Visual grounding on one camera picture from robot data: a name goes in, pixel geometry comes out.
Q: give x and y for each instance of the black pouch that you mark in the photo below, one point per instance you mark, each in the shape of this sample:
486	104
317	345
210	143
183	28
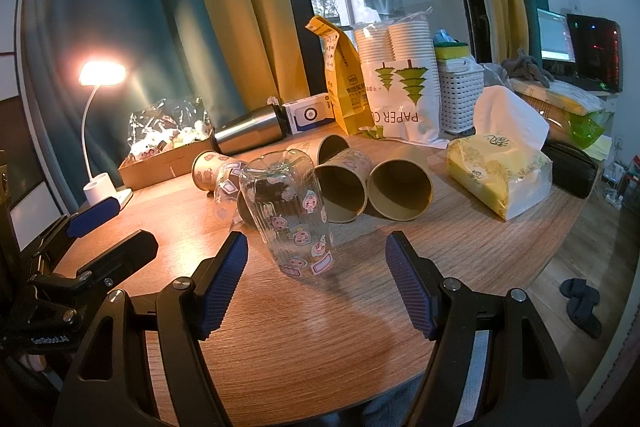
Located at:
570	167

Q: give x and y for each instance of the white desk lamp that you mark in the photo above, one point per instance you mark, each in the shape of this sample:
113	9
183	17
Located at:
100	74

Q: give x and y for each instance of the green plastic bag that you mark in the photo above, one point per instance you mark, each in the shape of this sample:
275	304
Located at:
585	127

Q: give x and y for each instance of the small glass cup with stickers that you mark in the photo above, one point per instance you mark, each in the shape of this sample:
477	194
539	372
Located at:
225	192

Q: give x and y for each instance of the steel thermos bottle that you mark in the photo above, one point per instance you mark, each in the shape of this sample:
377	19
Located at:
250	134

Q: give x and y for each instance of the bag of white paper cups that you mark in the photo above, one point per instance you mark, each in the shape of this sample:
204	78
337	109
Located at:
400	82

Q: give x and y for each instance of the grey cloth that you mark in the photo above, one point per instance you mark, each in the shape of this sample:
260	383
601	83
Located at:
525	67

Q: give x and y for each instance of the brown paper cup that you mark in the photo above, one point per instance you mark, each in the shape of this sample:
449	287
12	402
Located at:
331	146
342	187
400	189

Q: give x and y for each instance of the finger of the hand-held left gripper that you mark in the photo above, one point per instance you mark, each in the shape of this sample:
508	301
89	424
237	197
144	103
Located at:
120	254
92	218

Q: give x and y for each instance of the ribbed glass cup with stickers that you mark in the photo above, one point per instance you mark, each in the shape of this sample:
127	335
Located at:
287	217

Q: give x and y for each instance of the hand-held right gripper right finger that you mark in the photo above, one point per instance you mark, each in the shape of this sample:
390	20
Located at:
410	289

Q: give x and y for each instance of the yellow paper bag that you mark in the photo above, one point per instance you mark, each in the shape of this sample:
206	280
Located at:
342	82

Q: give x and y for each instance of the dark slippers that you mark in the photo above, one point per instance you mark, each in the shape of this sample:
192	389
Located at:
582	302

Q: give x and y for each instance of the yellow green sponge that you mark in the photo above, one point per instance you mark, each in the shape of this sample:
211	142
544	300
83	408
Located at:
450	51

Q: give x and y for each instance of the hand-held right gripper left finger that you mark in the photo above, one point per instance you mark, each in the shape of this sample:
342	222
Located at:
222	289

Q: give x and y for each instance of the white and blue box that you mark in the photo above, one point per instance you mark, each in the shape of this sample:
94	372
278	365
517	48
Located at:
307	114

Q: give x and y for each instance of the patterned paper cup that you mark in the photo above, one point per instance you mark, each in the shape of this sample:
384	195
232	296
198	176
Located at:
206	171

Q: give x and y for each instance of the computer monitor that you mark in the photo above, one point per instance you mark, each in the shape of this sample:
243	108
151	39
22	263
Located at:
555	37

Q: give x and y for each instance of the yellow tissue pack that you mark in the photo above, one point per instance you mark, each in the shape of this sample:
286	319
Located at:
500	172

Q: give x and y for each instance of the black computer case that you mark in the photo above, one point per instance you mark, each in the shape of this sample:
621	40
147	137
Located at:
595	52

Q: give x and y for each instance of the white plastic basket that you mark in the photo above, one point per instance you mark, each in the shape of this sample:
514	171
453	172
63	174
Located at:
457	99

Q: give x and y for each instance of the cardboard box of wrapped snacks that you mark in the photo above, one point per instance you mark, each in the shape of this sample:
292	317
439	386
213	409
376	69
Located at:
165	147

